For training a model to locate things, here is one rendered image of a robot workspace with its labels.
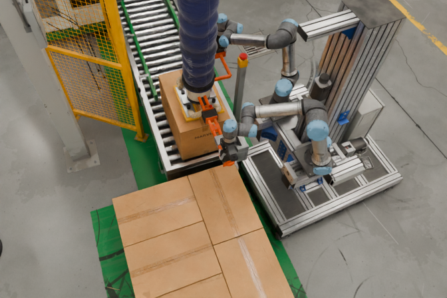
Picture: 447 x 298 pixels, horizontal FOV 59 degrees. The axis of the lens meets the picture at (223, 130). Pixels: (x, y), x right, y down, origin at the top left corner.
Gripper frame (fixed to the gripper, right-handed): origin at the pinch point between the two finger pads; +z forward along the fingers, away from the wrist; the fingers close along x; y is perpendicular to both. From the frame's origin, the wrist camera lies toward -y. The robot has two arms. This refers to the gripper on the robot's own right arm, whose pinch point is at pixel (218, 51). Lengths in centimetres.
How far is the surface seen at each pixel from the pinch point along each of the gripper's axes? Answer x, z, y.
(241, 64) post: 21.0, 20.7, -0.9
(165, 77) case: -40.6, 24.4, -9.3
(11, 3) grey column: -126, -61, -16
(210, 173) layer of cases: -28, 66, 64
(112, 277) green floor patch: -123, 121, 98
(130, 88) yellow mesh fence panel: -68, 41, -22
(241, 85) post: 24, 49, -2
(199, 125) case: -31, 25, 44
